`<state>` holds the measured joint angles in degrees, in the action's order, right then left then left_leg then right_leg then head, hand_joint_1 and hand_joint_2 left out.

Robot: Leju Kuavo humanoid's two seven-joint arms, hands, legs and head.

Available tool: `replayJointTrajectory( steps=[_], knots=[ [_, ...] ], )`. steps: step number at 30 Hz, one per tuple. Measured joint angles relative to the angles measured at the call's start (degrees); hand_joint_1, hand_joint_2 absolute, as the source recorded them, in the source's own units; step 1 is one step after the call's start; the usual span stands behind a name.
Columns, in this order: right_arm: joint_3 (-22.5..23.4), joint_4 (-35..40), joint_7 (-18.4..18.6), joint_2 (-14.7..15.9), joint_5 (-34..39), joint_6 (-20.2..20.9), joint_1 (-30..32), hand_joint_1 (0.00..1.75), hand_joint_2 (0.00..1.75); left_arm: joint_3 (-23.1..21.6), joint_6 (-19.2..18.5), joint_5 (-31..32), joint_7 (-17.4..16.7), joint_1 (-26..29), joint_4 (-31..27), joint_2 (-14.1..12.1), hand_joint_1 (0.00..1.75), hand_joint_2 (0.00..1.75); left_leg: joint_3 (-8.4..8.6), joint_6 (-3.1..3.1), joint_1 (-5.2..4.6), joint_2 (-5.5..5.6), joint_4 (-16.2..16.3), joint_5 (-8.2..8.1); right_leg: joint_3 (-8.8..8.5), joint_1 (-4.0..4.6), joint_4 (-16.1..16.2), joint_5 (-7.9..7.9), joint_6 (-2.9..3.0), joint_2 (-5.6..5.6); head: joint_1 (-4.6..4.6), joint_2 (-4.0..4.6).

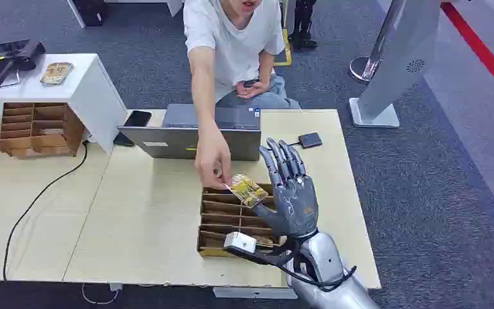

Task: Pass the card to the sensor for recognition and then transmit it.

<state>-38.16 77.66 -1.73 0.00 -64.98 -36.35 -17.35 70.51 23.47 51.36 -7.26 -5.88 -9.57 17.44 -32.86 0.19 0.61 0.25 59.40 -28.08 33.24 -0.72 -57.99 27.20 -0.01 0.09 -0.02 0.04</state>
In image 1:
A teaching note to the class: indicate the black smartphone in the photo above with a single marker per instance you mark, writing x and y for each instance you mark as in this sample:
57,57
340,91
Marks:
136,119

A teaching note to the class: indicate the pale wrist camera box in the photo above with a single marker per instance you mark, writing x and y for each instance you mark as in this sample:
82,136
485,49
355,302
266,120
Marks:
240,242

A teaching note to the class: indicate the person's right hand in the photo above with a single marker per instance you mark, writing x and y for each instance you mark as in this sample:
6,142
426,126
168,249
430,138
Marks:
212,155

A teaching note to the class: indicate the white kiosk stand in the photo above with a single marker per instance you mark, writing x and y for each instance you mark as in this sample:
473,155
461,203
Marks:
400,55

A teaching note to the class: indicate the person's left hand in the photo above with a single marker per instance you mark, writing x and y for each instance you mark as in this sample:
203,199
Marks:
253,90

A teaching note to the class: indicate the grey desk bracket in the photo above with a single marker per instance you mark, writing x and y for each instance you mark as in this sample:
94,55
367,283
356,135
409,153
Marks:
255,293

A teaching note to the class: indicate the grey laptop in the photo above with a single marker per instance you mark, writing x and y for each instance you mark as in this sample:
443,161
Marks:
174,143

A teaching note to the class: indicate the chrome barrier post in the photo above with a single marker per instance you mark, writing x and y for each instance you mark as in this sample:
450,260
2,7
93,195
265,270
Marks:
368,64

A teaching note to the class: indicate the black robot legs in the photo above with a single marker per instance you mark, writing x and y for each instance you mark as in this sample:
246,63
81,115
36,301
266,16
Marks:
303,25

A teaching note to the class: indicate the yellow floor frame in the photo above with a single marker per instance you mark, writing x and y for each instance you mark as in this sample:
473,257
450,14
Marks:
287,51

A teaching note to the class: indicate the wooden card box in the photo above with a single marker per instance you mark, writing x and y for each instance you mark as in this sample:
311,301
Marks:
223,213
38,130

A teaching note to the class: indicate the small black phone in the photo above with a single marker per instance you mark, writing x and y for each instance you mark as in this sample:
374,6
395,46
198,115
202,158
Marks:
251,82

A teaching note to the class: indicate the white side table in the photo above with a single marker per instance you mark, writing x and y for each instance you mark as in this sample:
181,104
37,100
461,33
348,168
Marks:
81,89

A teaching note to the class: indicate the person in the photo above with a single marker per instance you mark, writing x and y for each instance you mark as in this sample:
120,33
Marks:
234,38

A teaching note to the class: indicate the black cabinet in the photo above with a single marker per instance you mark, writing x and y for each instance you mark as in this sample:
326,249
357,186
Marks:
90,12

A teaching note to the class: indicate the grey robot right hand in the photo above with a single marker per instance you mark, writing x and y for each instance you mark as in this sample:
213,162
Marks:
294,204

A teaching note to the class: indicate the small black square device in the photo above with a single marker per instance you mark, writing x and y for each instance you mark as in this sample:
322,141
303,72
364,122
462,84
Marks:
310,140

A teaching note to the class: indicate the black handheld scanner device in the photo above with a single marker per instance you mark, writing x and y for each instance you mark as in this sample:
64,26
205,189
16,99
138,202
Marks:
12,55

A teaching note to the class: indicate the stack of printed cards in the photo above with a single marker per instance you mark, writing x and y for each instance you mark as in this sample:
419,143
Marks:
57,73

